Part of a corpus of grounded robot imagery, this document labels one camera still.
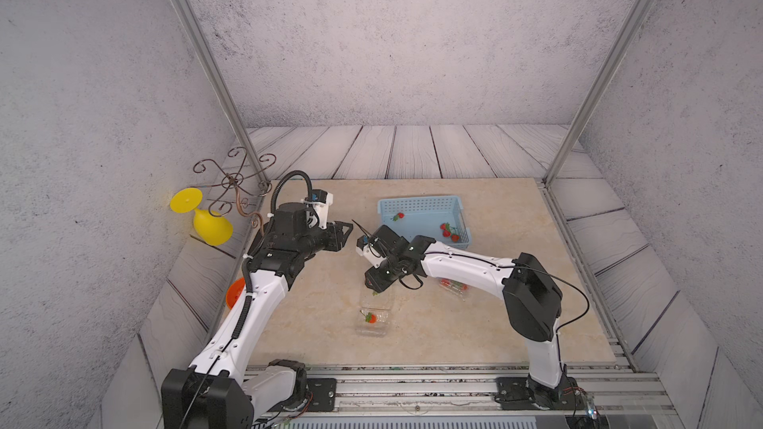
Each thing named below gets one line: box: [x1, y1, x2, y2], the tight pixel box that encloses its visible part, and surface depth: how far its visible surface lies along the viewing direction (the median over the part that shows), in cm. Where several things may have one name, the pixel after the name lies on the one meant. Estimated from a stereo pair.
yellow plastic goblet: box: [169, 186, 234, 247], surface depth 76 cm
